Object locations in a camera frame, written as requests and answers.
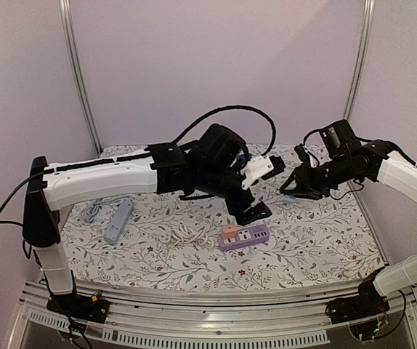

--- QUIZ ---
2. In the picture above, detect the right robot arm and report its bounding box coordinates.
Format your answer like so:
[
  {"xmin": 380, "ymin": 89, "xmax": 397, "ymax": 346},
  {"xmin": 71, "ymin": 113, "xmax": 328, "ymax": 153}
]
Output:
[{"xmin": 350, "ymin": 118, "xmax": 417, "ymax": 264}]

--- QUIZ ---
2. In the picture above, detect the white coiled power cord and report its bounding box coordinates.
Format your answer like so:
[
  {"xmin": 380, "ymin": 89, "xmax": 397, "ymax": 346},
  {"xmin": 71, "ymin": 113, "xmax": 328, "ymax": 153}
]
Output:
[{"xmin": 159, "ymin": 223, "xmax": 212, "ymax": 249}]

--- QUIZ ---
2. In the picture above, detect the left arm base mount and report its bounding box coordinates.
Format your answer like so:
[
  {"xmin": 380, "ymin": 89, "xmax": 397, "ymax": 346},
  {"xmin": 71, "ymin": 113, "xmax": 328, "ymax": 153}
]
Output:
[{"xmin": 46, "ymin": 288, "xmax": 110, "ymax": 324}]

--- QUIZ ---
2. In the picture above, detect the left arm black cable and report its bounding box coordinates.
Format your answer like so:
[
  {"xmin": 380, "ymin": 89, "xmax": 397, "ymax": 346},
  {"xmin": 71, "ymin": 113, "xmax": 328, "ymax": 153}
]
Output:
[{"xmin": 0, "ymin": 105, "xmax": 278, "ymax": 226}]

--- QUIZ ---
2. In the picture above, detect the purple power strip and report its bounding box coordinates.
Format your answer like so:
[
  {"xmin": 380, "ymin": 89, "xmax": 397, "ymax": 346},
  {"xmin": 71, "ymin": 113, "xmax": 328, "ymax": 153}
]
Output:
[{"xmin": 217, "ymin": 225, "xmax": 270, "ymax": 252}]

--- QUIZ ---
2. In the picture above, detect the left aluminium frame post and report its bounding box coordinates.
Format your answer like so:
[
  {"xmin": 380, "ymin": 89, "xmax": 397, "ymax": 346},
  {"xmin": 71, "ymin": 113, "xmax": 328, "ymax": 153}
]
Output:
[{"xmin": 59, "ymin": 0, "xmax": 102, "ymax": 155}]

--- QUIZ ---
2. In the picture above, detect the aluminium frame post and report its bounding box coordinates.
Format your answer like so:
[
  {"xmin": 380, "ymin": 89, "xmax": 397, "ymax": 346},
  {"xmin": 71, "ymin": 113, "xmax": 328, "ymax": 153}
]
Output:
[
  {"xmin": 342, "ymin": 0, "xmax": 376, "ymax": 121},
  {"xmin": 59, "ymin": 0, "xmax": 102, "ymax": 155}
]

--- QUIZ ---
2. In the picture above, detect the light blue power strip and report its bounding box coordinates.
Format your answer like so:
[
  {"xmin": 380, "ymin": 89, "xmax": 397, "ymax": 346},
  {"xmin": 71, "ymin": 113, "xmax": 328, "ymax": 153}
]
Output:
[{"xmin": 104, "ymin": 198, "xmax": 134, "ymax": 244}]

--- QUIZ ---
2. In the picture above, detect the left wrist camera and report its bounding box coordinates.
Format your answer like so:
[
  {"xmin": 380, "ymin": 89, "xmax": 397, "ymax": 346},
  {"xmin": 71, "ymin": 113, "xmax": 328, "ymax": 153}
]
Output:
[{"xmin": 240, "ymin": 156, "xmax": 286, "ymax": 190}]

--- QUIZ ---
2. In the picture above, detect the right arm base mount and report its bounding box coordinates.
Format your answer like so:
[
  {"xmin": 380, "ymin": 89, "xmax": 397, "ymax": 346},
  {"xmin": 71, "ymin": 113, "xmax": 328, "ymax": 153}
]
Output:
[{"xmin": 325, "ymin": 281, "xmax": 389, "ymax": 324}]

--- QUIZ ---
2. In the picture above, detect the light blue plug adapter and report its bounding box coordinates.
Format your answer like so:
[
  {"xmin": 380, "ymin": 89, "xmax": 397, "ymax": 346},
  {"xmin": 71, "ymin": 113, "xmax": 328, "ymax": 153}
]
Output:
[{"xmin": 284, "ymin": 196, "xmax": 296, "ymax": 203}]

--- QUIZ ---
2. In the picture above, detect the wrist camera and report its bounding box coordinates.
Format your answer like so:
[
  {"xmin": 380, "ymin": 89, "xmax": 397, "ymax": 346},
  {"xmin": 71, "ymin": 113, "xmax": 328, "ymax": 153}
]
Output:
[
  {"xmin": 294, "ymin": 143, "xmax": 320, "ymax": 167},
  {"xmin": 240, "ymin": 156, "xmax": 286, "ymax": 190}
]

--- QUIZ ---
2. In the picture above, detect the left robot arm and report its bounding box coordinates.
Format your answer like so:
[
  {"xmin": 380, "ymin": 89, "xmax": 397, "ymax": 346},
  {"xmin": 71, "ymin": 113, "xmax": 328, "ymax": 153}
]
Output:
[{"xmin": 23, "ymin": 124, "xmax": 274, "ymax": 316}]

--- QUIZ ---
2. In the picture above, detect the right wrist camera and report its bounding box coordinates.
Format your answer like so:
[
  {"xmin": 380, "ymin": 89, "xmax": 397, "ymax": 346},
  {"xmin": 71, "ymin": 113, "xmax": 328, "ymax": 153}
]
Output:
[{"xmin": 294, "ymin": 143, "xmax": 320, "ymax": 167}]

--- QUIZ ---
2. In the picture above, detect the floral patterned table mat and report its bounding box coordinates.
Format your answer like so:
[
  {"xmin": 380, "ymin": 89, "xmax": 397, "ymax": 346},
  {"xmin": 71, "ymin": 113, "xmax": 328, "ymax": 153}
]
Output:
[{"xmin": 46, "ymin": 143, "xmax": 389, "ymax": 292}]

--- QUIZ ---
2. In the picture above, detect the pink plug adapter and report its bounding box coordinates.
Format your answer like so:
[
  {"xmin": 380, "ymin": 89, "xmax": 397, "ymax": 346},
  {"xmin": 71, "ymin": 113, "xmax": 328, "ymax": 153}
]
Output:
[{"xmin": 221, "ymin": 225, "xmax": 238, "ymax": 240}]

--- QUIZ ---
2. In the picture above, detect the light blue coiled cord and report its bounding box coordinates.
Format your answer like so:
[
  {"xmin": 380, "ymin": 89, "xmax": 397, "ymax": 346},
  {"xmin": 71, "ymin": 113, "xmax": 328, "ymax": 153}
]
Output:
[{"xmin": 80, "ymin": 198, "xmax": 122, "ymax": 225}]

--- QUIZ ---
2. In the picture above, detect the aluminium front rail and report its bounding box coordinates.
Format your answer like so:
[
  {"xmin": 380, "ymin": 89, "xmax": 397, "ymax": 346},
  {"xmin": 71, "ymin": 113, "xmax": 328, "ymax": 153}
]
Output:
[{"xmin": 7, "ymin": 279, "xmax": 417, "ymax": 349}]

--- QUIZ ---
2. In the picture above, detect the right aluminium frame post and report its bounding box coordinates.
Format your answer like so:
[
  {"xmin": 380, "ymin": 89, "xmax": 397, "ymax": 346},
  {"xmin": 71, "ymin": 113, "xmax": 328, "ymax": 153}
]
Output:
[{"xmin": 342, "ymin": 0, "xmax": 376, "ymax": 121}]

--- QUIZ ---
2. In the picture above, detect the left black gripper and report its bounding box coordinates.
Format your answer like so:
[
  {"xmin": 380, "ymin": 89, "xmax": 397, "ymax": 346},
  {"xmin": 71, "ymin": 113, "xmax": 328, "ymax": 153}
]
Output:
[{"xmin": 197, "ymin": 159, "xmax": 274, "ymax": 227}]

